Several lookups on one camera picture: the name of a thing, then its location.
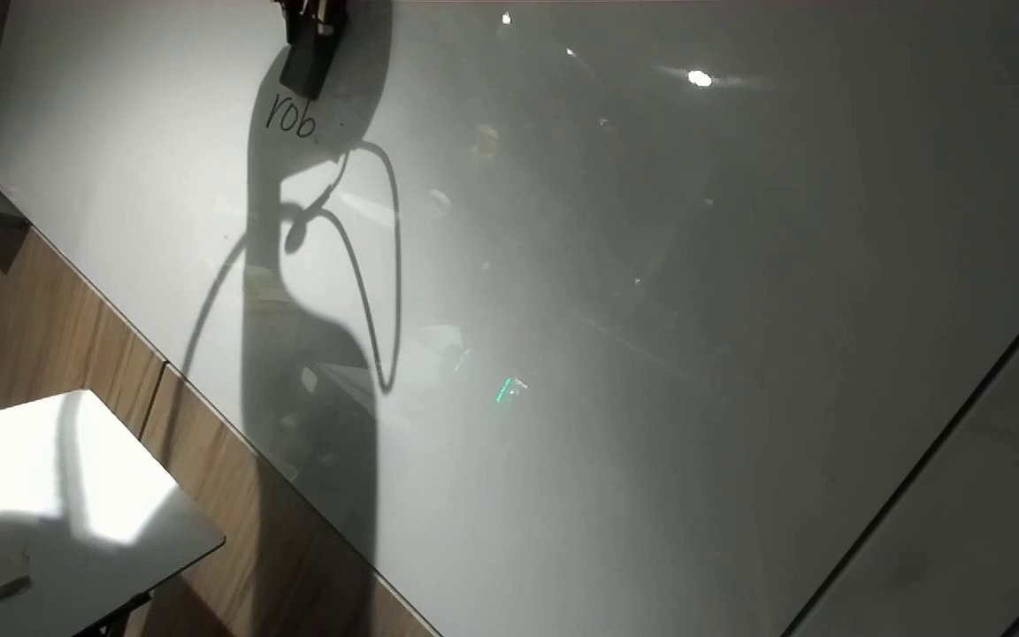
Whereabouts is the black foam board duster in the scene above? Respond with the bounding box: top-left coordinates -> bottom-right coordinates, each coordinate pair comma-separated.
276,0 -> 352,100

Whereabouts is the large white whiteboard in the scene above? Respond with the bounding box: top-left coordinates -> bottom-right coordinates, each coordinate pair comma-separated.
0,0 -> 1019,637

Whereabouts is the small white side table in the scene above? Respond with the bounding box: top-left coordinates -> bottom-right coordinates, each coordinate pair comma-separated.
0,388 -> 223,637

